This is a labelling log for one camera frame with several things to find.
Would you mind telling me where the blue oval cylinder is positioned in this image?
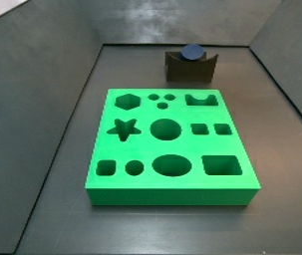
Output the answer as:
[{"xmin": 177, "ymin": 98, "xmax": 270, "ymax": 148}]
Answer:
[{"xmin": 179, "ymin": 44, "xmax": 203, "ymax": 61}]

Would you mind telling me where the black curved fixture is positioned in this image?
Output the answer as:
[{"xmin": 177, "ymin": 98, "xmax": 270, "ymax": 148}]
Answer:
[{"xmin": 164, "ymin": 52, "xmax": 218, "ymax": 83}]

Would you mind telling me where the green foam shape board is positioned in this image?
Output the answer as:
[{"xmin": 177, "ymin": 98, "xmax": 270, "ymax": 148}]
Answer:
[{"xmin": 86, "ymin": 89, "xmax": 261, "ymax": 205}]

